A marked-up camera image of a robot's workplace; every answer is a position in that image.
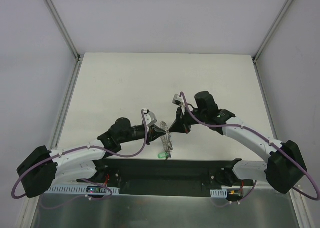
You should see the metal key organizer ring disc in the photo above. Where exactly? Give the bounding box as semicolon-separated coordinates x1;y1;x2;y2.
160;121;174;154

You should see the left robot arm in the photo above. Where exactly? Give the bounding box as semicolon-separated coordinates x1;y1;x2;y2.
11;116;166;199

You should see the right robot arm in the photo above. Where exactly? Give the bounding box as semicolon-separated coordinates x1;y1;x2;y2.
169;91;307;194

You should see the green key tag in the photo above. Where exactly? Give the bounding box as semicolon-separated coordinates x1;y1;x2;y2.
157;152;167;159

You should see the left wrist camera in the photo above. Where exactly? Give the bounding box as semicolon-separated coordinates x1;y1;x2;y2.
142;109;158;127

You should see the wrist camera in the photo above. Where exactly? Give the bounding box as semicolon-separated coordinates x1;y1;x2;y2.
172;94;186;113
142;109;158;127

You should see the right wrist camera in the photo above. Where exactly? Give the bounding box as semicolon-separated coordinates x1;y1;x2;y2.
172;94;186;113

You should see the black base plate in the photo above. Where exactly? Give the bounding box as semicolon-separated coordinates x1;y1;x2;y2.
89;158;255;197

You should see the right white cable duct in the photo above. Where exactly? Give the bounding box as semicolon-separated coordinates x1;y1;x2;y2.
210;188;228;198

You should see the white cable duct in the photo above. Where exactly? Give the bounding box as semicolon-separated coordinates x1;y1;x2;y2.
45;184;120;195
210;188;228;198

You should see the left white cable duct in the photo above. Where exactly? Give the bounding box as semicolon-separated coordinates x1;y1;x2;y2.
45;184;120;195

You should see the right aluminium frame rail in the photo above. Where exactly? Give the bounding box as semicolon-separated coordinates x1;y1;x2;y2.
252;0;302;163

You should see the aluminium frame rail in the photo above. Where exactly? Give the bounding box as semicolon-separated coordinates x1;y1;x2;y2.
39;0;85;163
252;0;302;163

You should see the left aluminium frame rail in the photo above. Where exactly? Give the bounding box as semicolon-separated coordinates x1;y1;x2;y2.
39;0;85;163

